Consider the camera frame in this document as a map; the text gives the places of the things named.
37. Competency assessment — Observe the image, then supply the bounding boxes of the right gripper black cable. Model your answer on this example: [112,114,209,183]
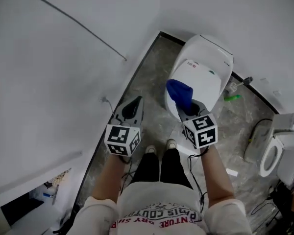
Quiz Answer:
[188,147,209,213]

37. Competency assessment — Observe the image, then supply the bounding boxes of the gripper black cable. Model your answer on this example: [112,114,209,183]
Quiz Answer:
[120,157,135,196]
[188,147,209,213]

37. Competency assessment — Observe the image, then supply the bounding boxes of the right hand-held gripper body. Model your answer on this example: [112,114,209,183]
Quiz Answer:
[182,113,219,149]

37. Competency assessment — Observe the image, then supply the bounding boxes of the white power cable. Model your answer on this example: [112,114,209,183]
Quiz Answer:
[103,97,116,116]

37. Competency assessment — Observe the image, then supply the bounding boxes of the person's left forearm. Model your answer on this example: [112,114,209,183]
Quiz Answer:
[90,153,132,203]

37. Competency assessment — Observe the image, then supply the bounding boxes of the black floor cable loop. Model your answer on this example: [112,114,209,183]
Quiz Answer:
[248,118,273,144]

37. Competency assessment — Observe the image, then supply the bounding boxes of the black cable tangle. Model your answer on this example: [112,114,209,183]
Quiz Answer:
[249,185,294,235]

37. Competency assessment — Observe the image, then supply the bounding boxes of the grey wall cable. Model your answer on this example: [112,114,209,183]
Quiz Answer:
[13,0,127,61]

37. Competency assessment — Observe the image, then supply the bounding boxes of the blue microfibre cloth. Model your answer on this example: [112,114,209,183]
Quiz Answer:
[166,79,194,114]

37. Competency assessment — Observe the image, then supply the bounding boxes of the black trousers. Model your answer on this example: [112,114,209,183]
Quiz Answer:
[131,148,193,191]

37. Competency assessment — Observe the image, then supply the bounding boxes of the person's right forearm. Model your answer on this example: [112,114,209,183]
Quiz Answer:
[199,144,236,208]

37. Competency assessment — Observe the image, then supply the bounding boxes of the clear plastic sheet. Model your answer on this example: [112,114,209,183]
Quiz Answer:
[244,125,271,163]

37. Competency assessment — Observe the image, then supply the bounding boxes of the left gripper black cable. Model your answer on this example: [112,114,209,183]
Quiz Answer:
[120,157,135,196]

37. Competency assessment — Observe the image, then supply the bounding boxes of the white printed t-shirt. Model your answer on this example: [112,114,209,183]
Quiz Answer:
[72,181,253,235]

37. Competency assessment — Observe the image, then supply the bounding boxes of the white smart toilet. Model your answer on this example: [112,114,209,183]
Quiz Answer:
[164,34,235,118]

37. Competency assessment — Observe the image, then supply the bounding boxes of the green plastic bottle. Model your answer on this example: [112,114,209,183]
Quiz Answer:
[224,94,243,102]

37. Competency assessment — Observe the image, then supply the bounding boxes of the white tank toilet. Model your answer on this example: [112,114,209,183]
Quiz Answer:
[276,148,294,188]
[258,113,294,178]

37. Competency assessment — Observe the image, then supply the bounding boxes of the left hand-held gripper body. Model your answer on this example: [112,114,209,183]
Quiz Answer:
[104,119,143,158]

